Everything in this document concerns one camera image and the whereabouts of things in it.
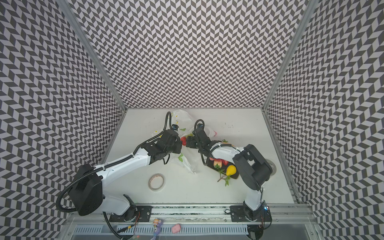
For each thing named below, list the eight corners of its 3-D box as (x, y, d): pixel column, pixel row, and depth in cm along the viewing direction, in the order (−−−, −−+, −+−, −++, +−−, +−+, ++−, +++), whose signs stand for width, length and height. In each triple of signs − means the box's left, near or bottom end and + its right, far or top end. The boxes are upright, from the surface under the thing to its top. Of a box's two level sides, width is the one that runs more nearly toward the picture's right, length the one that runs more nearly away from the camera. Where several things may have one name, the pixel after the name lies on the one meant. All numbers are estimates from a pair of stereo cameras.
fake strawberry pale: (213, 170, 90) (214, 165, 84) (212, 163, 93) (213, 158, 87) (221, 170, 90) (222, 165, 84) (220, 163, 93) (222, 158, 87)
